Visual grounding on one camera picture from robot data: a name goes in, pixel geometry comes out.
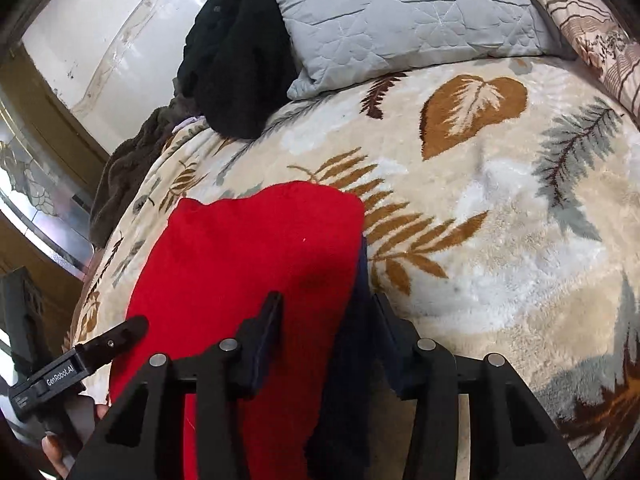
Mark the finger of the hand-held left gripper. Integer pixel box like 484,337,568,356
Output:
74,316,150,370

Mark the grey quilted pillow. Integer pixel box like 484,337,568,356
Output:
259,0,567,101

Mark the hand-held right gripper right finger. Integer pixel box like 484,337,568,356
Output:
372,292,587,480

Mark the brown fleece blanket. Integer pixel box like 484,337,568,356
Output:
88,94,202,250

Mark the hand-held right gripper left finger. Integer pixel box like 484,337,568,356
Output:
67,291,285,480

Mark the beige striped floral pillow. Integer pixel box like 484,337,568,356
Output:
510,0,640,125

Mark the person's left hand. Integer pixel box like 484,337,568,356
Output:
42,402,110,479

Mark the wooden door frame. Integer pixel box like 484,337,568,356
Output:
0,42,112,162

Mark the decorative glass door panel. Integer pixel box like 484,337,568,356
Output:
0,94,97,282

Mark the leaf print fleece blanket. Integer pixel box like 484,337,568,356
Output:
61,55,640,480

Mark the red and blue knit sweater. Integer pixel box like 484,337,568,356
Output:
108,180,401,480

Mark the black garment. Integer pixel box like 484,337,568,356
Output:
177,0,302,139

